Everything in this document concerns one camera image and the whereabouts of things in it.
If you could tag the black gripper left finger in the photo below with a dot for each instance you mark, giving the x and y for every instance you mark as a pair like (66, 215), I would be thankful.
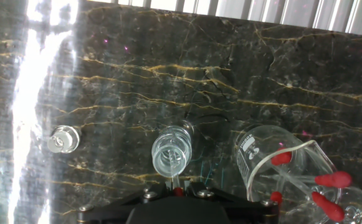
(162, 189)

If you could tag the black gold veined marble mat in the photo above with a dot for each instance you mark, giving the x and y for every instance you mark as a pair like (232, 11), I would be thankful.
(261, 77)

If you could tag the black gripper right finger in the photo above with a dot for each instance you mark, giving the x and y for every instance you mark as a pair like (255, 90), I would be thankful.
(193, 188)

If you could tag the clear glass bottle stopper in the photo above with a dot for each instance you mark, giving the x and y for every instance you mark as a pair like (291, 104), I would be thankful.
(63, 140)

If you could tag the small clear glass bottle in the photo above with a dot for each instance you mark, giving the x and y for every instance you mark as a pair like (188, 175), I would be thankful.
(171, 152)

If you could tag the glass beaker white print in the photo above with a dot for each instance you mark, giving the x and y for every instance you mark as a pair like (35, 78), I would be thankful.
(246, 155)

